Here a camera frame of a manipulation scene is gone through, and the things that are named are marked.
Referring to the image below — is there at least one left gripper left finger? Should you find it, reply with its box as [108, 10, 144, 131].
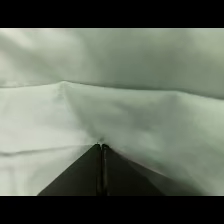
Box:
[37, 143, 102, 197]

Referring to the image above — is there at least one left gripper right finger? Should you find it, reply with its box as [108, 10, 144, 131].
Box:
[100, 143, 167, 197]

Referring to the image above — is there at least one pale green shirt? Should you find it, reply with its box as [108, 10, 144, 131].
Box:
[0, 27, 224, 197]

